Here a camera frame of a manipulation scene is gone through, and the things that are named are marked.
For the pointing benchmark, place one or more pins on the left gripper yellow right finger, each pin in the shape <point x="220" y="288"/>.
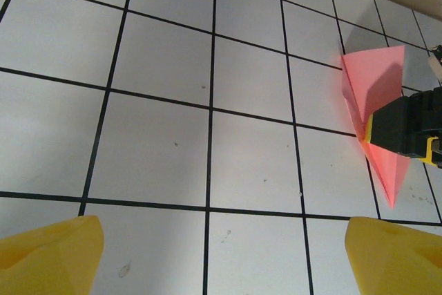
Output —
<point x="397" y="264"/>

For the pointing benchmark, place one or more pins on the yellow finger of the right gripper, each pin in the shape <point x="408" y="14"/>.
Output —
<point x="435" y="153"/>
<point x="390" y="129"/>

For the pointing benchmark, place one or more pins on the pink paper sheet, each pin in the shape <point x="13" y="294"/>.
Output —
<point x="369" y="74"/>

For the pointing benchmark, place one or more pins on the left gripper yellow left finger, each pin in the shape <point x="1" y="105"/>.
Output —
<point x="52" y="260"/>

